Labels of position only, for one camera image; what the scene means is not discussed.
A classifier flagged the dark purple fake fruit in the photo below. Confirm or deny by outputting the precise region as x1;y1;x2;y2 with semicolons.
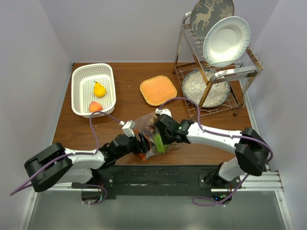
139;122;154;133

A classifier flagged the white scalloped plate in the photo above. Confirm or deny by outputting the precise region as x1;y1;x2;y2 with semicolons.
203;16;251;67

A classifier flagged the brown fake longan bunch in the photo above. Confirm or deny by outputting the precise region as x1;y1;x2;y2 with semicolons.
146;113;157;134

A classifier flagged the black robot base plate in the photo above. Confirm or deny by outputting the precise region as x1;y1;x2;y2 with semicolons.
71;165;243;202

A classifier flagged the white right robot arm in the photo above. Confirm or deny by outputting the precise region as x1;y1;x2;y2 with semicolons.
153;114;270;188

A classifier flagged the grey deer plate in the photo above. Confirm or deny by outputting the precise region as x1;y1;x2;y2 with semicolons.
190;0;235;41

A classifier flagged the green fake pepper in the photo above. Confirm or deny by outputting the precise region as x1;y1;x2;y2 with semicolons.
154;134;167;154

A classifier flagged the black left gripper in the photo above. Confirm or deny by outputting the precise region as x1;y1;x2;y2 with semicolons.
115;131;154;160

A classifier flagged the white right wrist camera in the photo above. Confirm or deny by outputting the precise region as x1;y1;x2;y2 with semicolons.
155;108;172;117

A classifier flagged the woven bamboo tray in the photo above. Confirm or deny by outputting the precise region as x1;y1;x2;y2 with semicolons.
140;75;177;106

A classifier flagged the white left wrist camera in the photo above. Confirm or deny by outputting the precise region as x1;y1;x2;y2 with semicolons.
119;120;135;137

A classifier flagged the yellow fake pear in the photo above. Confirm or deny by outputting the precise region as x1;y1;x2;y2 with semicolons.
94;82;106;97

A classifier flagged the orange fake peach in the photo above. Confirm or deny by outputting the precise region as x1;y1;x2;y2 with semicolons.
88;101;103;113

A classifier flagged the metal dish rack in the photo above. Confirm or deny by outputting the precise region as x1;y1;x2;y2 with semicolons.
172;12;263;116

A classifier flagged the clear zip top bag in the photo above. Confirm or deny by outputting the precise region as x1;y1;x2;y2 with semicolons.
133;112;181;161

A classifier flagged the grey speckled plate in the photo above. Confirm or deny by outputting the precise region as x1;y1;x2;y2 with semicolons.
181;69;231;108

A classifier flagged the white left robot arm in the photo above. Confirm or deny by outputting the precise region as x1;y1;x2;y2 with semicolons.
24;133;154;192

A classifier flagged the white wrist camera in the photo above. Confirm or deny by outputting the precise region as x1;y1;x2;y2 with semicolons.
155;108;172;117
119;120;135;137

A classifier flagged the white plastic basket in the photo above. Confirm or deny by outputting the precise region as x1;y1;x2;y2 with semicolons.
71;63;116;118

